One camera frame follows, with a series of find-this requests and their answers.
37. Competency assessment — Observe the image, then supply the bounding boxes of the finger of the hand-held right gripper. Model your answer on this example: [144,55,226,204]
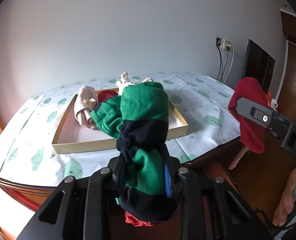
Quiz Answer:
[236,97,292,139]

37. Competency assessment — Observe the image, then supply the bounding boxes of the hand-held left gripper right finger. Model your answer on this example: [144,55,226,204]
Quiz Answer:
[163,147,274,240]

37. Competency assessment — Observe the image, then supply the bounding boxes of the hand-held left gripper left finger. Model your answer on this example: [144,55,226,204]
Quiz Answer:
[18,156,125,240]

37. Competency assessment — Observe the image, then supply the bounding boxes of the dark red underwear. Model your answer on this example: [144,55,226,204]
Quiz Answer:
[227,77,274,155]

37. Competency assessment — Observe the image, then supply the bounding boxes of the shallow cardboard tray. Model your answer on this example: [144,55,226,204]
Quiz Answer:
[52,87,189,155]

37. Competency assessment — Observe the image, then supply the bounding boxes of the green and black underwear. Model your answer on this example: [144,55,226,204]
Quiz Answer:
[90,81,178,222]

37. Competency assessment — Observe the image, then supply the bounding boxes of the pink underwear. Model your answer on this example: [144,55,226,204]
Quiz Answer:
[74,85,100,130]

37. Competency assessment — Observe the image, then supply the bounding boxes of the beige underwear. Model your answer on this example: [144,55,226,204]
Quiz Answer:
[115,72,156,88]

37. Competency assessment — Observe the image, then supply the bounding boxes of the person's right hand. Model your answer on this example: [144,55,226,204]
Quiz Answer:
[272,166,296,227]

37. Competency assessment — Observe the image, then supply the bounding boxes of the black monitor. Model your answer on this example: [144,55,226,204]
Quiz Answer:
[241,39,276,98]

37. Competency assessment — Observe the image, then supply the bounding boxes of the dark wooden desk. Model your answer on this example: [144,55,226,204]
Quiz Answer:
[0,137,242,213]

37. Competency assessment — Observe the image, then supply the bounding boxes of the cloud print tablecloth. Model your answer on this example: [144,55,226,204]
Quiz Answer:
[0,73,242,184]

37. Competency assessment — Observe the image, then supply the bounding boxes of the white cable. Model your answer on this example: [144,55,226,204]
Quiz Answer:
[226,46,235,83]

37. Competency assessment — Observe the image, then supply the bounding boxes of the black cable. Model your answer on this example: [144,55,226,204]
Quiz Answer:
[217,47,223,80]
[223,50,230,82]

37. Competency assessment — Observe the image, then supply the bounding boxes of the wall outlet with plugs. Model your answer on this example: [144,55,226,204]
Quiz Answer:
[216,37,233,51]

